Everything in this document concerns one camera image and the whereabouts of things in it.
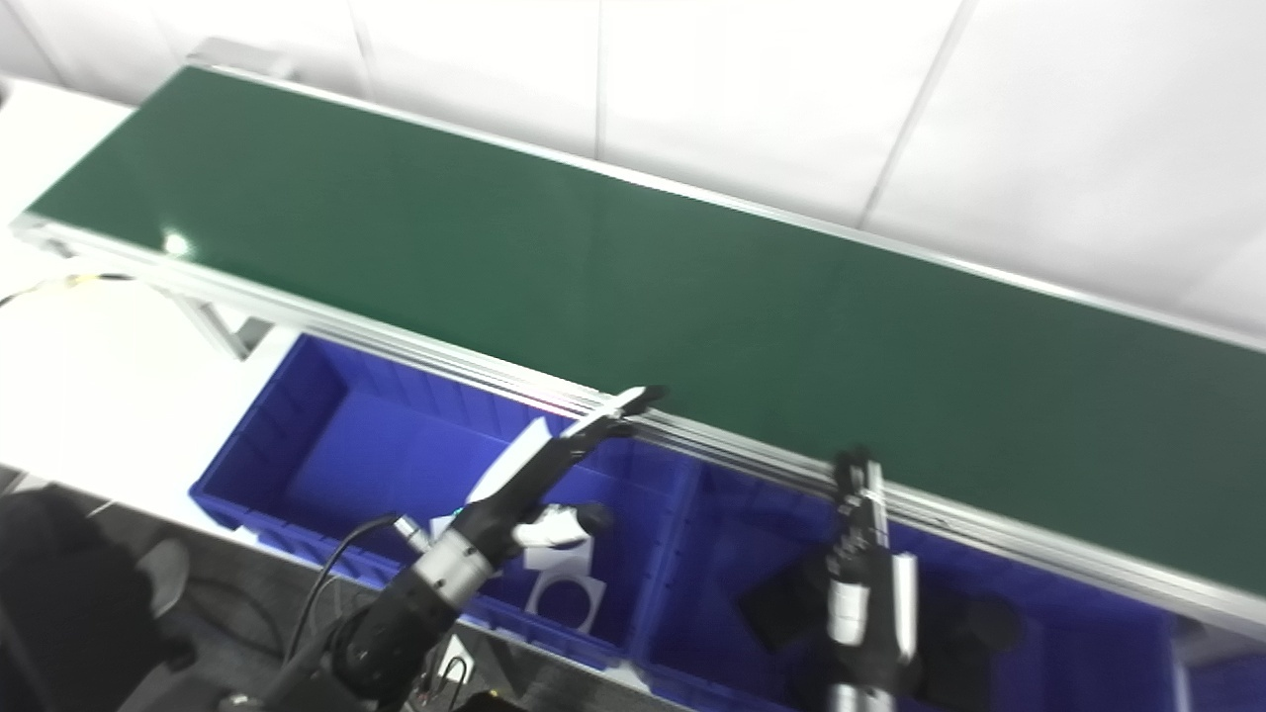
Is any blue bin with black parts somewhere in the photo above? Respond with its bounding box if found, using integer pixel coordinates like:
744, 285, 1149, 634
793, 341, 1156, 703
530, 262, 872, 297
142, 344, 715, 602
633, 465, 1190, 712

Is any green conveyor belt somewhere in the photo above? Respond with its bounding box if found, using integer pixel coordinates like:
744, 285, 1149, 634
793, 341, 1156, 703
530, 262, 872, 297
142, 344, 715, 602
10, 59, 1266, 644
28, 67, 1266, 597

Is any grey conveyor end box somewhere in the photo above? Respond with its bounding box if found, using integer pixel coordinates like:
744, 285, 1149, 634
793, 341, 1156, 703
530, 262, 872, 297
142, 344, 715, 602
188, 38, 294, 80

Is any black robot torso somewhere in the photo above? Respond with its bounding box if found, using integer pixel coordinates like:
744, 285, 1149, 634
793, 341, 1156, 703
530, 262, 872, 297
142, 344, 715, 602
0, 489, 196, 712

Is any black table cable yellow plug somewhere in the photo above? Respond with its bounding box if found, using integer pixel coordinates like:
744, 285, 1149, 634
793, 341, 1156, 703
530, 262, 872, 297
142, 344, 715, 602
0, 273, 132, 309

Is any aluminium conveyor leg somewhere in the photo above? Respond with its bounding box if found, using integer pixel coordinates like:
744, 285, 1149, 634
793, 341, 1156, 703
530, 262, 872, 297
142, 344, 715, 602
163, 292, 275, 360

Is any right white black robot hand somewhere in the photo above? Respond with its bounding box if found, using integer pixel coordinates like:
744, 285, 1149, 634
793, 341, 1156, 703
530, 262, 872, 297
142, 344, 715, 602
821, 450, 921, 691

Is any blue bin with white parts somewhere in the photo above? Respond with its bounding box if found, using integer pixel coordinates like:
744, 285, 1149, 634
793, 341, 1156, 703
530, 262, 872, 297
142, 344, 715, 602
188, 333, 705, 673

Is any white power adapter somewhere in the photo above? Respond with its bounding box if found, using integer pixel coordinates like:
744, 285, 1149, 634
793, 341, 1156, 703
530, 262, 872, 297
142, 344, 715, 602
433, 637, 477, 685

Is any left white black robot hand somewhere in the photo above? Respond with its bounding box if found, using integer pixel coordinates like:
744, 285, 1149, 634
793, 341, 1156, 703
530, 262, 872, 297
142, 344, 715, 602
433, 386, 669, 573

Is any empty blue bin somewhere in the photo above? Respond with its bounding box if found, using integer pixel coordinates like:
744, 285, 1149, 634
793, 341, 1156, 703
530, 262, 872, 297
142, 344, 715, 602
1177, 643, 1266, 712

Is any black block part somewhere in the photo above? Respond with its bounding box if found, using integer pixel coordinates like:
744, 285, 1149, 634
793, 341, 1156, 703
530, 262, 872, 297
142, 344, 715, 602
740, 562, 834, 656

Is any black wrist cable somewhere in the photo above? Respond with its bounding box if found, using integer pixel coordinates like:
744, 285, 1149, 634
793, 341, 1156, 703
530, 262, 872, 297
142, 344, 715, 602
285, 512, 418, 693

